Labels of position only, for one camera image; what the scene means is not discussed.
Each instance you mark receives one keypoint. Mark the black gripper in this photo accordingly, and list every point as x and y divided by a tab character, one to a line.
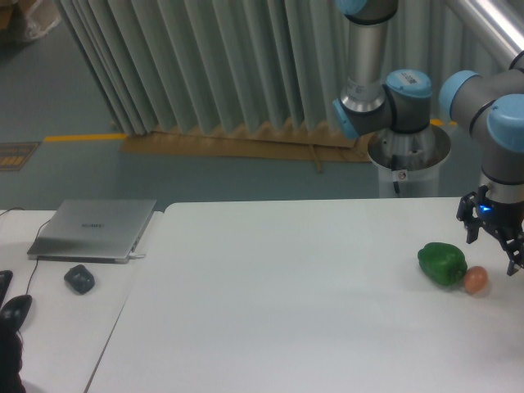
499	219

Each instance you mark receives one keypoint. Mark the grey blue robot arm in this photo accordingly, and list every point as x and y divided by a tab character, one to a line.
490	109

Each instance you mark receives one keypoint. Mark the green bell pepper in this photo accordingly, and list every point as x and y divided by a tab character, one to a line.
442	263

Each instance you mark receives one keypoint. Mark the brown egg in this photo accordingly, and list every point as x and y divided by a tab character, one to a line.
475	279

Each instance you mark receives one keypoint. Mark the brown cardboard sheet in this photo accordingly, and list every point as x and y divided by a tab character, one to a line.
319	145

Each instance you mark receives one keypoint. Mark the grey folding curtain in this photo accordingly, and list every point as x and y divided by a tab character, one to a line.
186	64

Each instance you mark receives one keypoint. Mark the silver closed laptop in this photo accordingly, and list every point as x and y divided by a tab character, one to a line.
103	231

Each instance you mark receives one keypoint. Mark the black earbuds case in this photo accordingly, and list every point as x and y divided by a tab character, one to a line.
80	279

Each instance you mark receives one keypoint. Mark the black computer mouse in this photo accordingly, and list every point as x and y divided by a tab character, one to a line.
16	310

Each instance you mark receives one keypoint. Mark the black keyboard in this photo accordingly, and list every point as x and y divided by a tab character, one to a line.
5	281

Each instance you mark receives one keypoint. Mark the dark haired person head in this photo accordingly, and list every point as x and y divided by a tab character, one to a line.
11	360

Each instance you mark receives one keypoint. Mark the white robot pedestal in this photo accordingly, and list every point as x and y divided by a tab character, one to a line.
409	172

